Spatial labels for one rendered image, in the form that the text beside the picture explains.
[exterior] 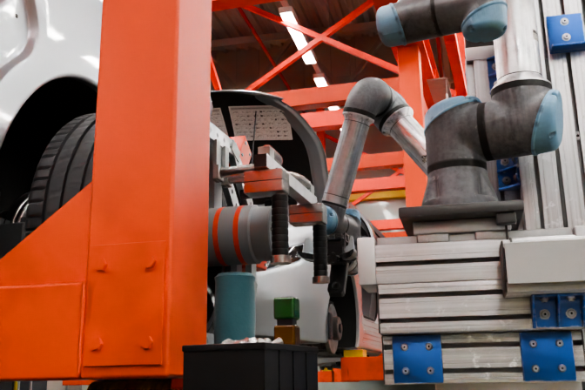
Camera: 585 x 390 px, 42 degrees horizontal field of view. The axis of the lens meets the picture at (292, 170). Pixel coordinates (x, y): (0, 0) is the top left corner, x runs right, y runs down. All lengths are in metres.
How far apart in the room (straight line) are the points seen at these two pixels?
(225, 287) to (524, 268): 0.64
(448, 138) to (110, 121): 0.64
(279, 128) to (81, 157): 3.65
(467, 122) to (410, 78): 4.32
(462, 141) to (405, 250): 0.24
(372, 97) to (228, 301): 0.83
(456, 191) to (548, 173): 0.28
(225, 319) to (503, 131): 0.68
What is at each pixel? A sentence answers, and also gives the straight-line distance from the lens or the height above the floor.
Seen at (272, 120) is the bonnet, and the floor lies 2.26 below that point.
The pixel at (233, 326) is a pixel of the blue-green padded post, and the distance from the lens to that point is 1.61.
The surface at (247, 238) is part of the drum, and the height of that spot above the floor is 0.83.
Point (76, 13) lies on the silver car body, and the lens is 2.14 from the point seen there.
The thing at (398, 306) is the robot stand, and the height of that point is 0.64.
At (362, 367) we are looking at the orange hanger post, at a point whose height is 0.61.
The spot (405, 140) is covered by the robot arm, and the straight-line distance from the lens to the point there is 2.23.
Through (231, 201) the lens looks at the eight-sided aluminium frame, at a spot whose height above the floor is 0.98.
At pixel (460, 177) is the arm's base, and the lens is 1.47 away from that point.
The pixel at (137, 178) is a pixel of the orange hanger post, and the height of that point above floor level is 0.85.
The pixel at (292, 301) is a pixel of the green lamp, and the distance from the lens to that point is 1.38.
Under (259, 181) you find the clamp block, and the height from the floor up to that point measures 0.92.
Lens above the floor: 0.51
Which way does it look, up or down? 16 degrees up
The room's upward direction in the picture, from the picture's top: 1 degrees counter-clockwise
